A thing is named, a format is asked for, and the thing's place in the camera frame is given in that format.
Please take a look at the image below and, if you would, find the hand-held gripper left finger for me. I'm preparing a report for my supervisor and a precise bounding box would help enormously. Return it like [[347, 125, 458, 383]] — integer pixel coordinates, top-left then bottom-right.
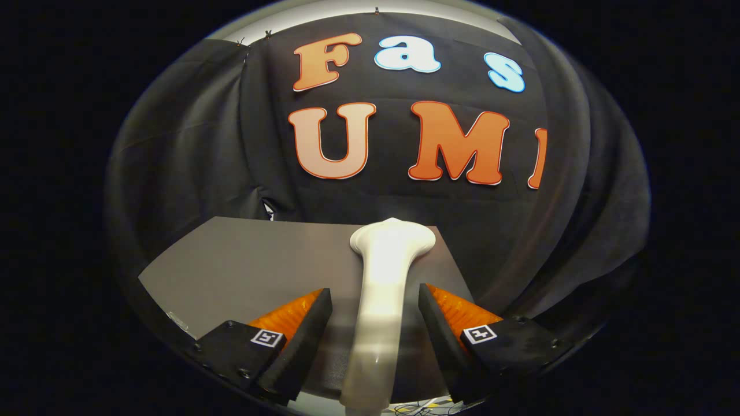
[[188, 288, 334, 405]]

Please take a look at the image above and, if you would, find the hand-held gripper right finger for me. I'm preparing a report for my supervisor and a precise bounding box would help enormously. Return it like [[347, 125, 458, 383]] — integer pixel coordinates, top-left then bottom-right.
[[417, 283, 570, 404]]

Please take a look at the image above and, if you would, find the white garment steamer head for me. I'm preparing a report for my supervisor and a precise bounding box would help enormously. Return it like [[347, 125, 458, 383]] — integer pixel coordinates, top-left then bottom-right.
[[339, 218, 437, 413]]

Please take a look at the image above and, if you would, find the grey drawer cabinet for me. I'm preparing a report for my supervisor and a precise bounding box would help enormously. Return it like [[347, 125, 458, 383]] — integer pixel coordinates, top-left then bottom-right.
[[138, 217, 476, 405]]

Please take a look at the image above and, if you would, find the black backdrop cloth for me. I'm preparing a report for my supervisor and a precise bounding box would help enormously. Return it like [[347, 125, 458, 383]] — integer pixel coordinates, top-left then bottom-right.
[[106, 12, 579, 324]]

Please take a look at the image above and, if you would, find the tangle of floor cables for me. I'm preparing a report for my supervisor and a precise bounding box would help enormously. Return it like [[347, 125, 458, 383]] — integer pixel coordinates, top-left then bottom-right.
[[392, 398, 458, 416]]

